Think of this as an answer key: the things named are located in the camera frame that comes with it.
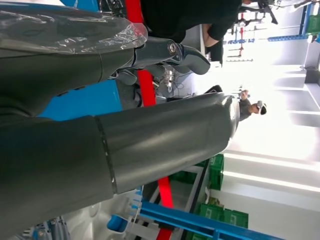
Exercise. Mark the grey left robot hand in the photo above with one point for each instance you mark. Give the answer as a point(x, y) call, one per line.
point(149, 142)

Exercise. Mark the green crates on workbench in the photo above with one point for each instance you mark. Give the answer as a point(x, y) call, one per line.
point(225, 217)

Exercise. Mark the standing person with headset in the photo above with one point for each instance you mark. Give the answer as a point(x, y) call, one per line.
point(246, 107)

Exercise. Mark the seated person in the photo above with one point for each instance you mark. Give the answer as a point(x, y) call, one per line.
point(187, 16)

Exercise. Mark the chrome chair base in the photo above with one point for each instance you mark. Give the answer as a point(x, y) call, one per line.
point(112, 6)

